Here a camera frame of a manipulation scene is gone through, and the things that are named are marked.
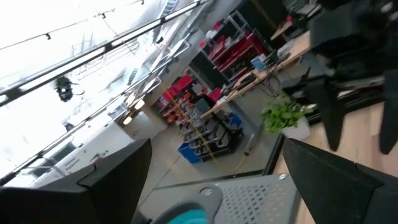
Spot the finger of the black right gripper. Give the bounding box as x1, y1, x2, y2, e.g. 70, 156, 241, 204
302, 75, 348, 152
378, 68, 398, 156

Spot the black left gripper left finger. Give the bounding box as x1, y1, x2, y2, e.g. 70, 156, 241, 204
0, 138, 154, 224

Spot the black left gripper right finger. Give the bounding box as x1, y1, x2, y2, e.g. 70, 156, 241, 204
281, 136, 398, 224

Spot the green plant in white pot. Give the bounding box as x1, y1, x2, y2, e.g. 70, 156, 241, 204
259, 92, 317, 141

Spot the long wooden desk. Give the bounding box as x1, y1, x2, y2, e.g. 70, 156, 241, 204
200, 29, 313, 121

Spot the grey perforated metal stand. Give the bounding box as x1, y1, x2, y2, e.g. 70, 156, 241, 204
136, 172, 302, 224

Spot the grey shelf cart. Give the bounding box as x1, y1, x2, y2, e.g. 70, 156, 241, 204
178, 99, 245, 163

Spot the blue storage bin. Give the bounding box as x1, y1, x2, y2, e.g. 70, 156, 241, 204
177, 141, 202, 165

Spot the black overhead camera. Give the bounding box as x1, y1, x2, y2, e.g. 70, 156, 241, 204
54, 75, 85, 103

